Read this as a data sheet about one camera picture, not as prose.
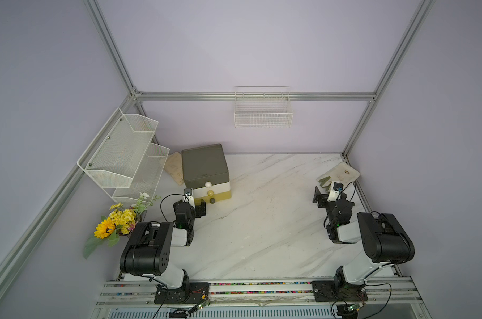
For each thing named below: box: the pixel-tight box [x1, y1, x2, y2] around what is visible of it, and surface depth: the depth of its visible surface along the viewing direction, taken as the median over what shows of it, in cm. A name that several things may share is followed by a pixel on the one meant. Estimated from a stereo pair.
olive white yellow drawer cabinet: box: [181, 143, 232, 206], surface depth 90 cm
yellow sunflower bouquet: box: [82, 192, 161, 260], surface depth 67 cm
